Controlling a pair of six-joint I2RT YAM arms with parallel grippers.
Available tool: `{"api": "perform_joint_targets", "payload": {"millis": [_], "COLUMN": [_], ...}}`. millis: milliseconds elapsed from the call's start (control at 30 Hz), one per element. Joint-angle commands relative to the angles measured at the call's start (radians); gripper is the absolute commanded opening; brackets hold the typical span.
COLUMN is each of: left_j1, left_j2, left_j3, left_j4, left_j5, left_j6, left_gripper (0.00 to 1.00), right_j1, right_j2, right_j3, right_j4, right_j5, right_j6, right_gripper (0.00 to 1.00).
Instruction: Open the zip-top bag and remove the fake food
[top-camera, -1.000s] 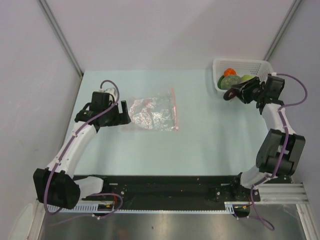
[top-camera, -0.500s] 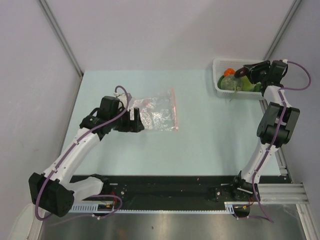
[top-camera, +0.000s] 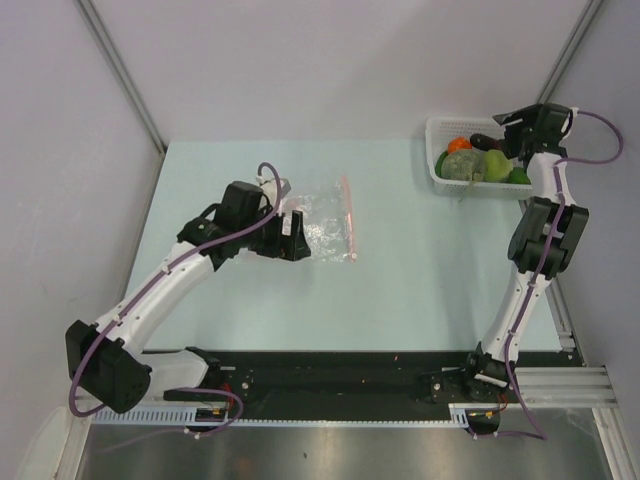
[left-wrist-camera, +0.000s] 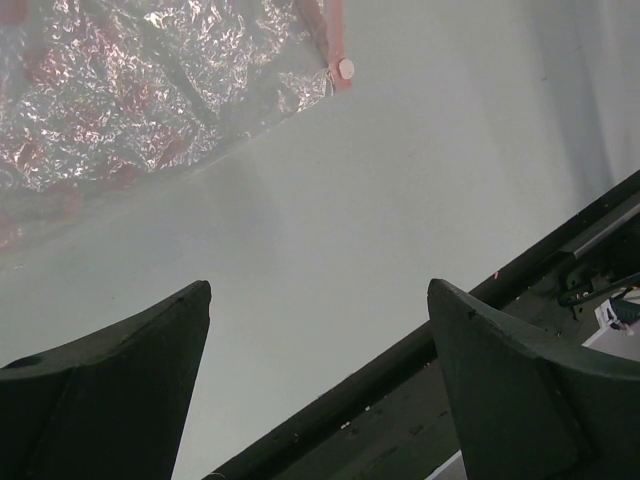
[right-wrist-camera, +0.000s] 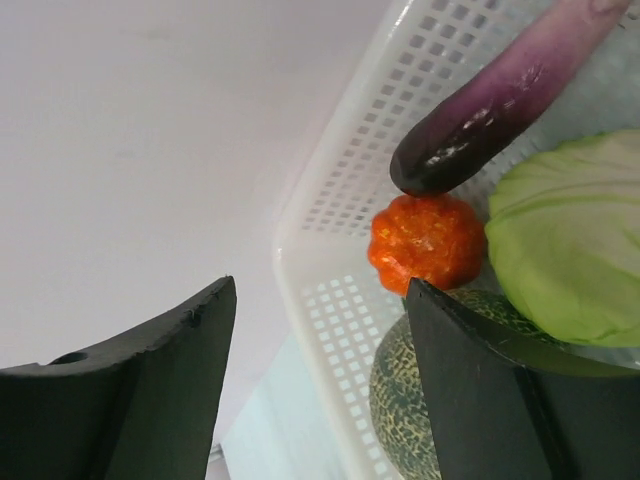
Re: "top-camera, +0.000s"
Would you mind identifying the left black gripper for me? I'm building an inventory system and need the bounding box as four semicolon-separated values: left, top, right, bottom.
238;206;310;262

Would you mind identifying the clear zip top bag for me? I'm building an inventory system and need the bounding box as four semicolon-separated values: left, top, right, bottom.
280;176;357;263

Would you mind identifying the purple fake eggplant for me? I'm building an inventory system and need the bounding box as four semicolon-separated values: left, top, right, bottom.
469;133;502;151

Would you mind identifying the pale green fake cabbage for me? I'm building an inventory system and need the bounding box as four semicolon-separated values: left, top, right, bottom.
483;149;514;183

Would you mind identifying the green fake bell pepper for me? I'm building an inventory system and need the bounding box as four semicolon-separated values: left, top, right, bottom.
507;167;531;185

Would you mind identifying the orange fake pumpkin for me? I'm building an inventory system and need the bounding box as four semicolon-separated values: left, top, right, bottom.
447;137;473;154

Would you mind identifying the green netted fake melon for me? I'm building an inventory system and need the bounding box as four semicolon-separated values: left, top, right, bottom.
442;150;485;187

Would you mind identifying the green fake chili pepper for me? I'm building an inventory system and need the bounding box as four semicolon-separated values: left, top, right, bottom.
434;150;449;178

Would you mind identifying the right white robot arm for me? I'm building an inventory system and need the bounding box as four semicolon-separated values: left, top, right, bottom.
461;103;589;402

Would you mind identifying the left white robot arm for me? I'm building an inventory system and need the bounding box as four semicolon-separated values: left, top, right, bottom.
65;177;311;413

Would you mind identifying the white plastic basket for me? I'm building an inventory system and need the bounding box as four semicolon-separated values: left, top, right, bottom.
424;116;532;200

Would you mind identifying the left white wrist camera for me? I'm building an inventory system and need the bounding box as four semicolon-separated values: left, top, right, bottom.
256;175;291;208

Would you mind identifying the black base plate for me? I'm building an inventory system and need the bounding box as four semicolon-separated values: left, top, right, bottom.
161;351;498;422

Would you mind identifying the white slotted cable duct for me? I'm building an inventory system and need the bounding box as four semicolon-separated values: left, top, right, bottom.
92;403;501;429

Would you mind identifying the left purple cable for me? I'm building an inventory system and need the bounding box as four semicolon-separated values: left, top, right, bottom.
67;162;281;417

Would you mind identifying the aluminium frame rail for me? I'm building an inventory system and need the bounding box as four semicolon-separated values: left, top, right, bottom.
516;367;618;408

